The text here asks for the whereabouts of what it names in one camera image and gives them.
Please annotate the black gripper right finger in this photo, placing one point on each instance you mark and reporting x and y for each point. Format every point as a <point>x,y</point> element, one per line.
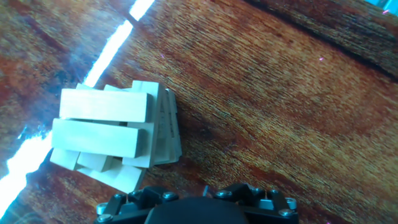
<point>239,193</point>

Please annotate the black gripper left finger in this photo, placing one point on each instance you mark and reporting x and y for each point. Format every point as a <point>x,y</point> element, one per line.
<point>155,196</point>

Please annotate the wooden Jenga block tower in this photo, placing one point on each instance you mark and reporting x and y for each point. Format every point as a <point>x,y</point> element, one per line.
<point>102,105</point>

